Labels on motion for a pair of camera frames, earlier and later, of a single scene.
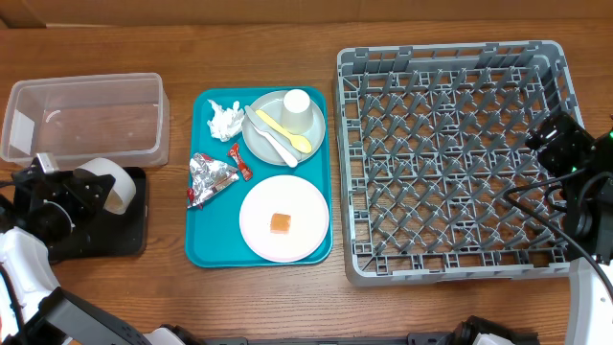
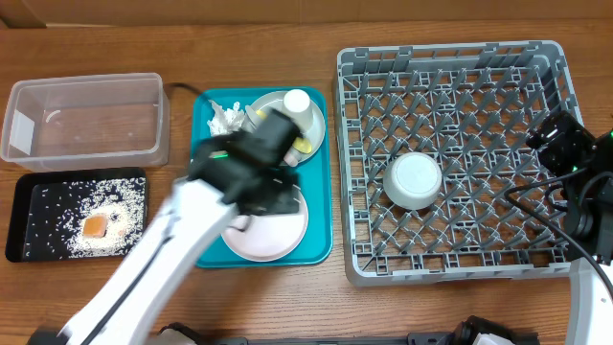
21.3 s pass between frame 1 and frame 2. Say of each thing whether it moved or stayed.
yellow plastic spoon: stayed
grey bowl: moved
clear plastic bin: stayed
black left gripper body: moved
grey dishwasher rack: stayed
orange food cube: moved
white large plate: moved
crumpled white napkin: stayed
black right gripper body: stayed
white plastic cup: stayed
